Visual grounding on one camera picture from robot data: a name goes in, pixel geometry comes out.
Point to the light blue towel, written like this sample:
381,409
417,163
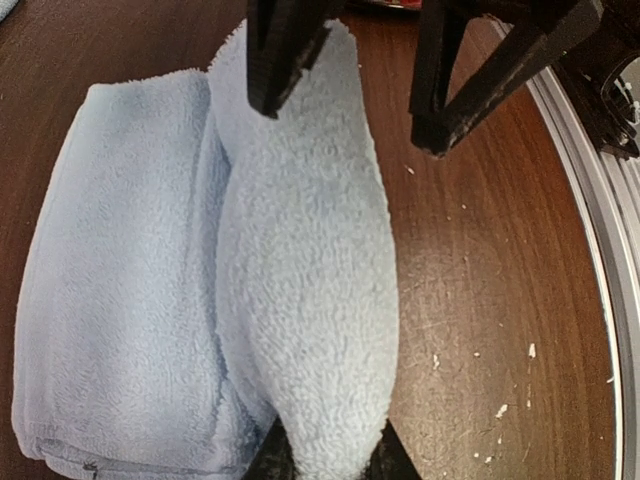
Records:
199,271
6,6

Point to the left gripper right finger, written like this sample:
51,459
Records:
390,461

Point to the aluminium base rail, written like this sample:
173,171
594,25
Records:
606,190

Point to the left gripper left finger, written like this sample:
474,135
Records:
274,460

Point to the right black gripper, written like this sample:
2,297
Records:
600,75

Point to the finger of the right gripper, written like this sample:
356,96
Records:
284,38

